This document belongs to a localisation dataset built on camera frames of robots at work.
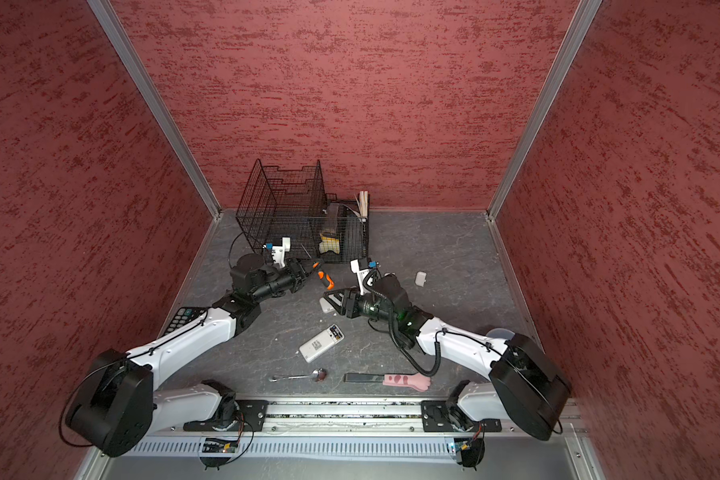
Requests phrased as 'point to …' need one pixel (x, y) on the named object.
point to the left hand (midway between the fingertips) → (325, 267)
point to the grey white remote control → (326, 306)
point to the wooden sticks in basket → (363, 195)
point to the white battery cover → (420, 278)
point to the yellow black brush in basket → (329, 238)
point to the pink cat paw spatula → (416, 380)
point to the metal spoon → (319, 375)
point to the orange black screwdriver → (323, 276)
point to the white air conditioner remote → (321, 343)
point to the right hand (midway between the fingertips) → (326, 302)
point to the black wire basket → (286, 205)
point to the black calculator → (183, 317)
